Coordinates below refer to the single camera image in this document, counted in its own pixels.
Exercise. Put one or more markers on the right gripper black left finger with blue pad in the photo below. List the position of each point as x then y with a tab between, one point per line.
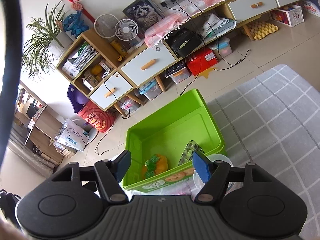
109	174

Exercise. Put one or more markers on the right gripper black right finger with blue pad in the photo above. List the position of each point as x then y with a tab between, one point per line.
214	175

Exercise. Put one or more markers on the green patterned toy piece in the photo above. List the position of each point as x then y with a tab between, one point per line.
187	154

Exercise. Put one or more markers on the orange toy pumpkin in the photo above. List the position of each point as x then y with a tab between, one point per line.
156	165

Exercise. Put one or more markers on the red round drum container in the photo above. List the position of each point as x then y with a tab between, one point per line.
99	119

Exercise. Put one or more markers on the white blue paper bag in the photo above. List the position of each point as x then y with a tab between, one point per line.
72	135

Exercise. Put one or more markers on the green plastic storage bin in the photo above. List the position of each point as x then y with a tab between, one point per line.
167	132

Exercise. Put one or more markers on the grey checked blanket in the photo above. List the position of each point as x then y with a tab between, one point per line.
273	121

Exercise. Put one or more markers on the wooden desk shelf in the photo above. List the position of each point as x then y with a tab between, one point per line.
34	133

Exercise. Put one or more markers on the clear box blue lid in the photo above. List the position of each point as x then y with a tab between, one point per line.
150	90

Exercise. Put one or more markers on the wooden cabinet white drawers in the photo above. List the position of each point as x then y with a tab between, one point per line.
144	63

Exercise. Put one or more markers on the red cardboard box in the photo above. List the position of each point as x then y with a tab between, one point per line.
201	60

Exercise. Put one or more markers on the black handbag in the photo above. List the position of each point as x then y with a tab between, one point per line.
184	42

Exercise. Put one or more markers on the pink lace cloth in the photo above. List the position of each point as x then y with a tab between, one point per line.
162	29

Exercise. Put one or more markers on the white desk fan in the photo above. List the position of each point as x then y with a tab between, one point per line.
127	30

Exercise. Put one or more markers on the potted green plant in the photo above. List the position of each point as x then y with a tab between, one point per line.
37	58

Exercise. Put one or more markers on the white round fan guard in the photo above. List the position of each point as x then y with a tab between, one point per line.
105	24

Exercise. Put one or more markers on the yellow foam egg mat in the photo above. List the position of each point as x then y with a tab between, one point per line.
258	30

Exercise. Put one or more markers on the blue stitch plush toy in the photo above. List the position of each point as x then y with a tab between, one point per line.
74	24

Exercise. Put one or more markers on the framed cat picture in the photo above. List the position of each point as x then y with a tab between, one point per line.
145	13

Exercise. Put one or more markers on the white red toy box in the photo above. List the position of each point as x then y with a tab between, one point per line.
290	16

